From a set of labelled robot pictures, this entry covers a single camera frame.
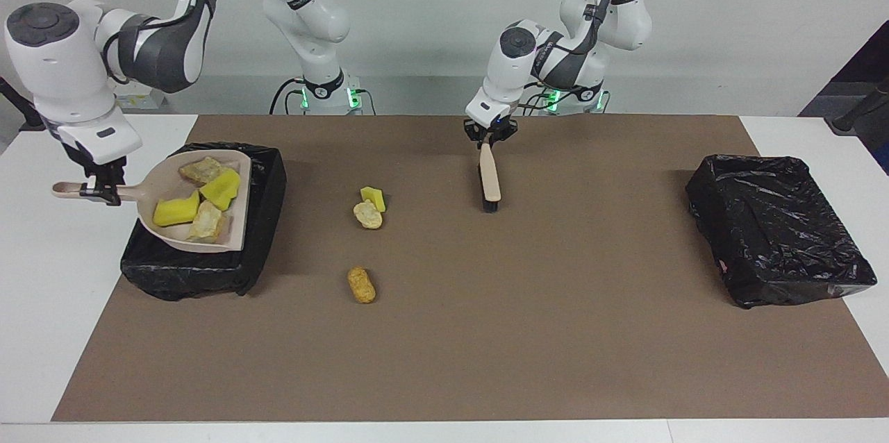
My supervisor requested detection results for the notched yellow sponge piece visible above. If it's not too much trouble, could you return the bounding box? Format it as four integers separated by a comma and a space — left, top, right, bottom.
152, 193, 201, 227

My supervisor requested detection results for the white wall socket box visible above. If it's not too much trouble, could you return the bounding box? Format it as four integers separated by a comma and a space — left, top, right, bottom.
115, 78, 167, 110

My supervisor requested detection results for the black clamp stand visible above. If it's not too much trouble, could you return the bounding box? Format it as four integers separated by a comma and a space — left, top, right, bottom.
0, 76, 44, 131
825, 78, 889, 135

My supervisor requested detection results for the beige plastic dustpan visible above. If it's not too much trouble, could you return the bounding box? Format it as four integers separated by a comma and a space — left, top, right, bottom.
52, 149, 252, 253

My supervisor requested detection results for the black base cable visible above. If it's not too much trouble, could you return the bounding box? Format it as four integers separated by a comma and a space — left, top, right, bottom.
517, 82, 556, 116
269, 77, 306, 116

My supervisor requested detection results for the rounded yellow sponge piece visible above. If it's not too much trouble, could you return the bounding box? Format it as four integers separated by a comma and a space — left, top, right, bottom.
199, 167, 242, 212

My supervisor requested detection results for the bin with black bag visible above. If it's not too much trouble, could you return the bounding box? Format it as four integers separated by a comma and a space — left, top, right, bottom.
120, 142, 288, 302
686, 154, 878, 310

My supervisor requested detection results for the dark side panel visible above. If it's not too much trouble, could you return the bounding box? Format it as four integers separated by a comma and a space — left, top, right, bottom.
799, 19, 889, 176

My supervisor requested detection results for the orange-brown nugget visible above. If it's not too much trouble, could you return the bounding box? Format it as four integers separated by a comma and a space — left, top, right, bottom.
347, 266, 376, 304

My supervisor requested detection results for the beige brush with black bristles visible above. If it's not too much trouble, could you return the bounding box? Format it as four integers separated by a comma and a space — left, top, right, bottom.
479, 143, 502, 213

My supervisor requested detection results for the pale layered rock piece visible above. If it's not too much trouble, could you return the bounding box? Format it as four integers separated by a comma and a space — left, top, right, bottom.
186, 200, 226, 244

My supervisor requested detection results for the brown table mat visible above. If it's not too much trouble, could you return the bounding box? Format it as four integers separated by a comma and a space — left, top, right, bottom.
52, 115, 889, 423

